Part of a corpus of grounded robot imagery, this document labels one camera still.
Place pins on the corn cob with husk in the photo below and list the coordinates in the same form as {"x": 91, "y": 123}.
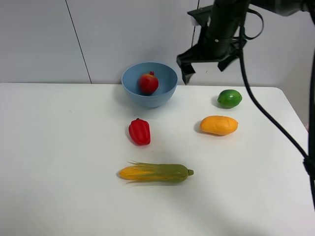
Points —
{"x": 149, "y": 172}

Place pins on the red bell pepper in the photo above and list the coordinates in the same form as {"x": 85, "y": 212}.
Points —
{"x": 139, "y": 131}

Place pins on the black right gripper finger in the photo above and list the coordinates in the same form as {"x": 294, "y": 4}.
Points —
{"x": 222, "y": 65}

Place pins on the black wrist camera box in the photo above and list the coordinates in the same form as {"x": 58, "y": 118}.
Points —
{"x": 201, "y": 16}

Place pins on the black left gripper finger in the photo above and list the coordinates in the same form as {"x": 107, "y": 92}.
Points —
{"x": 187, "y": 70}

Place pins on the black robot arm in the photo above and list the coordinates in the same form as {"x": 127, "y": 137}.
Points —
{"x": 226, "y": 13}

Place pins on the red pomegranate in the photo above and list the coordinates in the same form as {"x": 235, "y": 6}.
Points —
{"x": 148, "y": 83}

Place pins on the blue plastic bowl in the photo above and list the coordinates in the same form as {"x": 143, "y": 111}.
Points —
{"x": 167, "y": 79}

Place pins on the orange yellow mango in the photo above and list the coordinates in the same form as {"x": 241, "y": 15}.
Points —
{"x": 218, "y": 125}

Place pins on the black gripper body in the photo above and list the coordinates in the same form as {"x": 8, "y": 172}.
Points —
{"x": 214, "y": 46}

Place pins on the green lime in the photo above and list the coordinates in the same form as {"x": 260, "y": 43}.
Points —
{"x": 229, "y": 98}

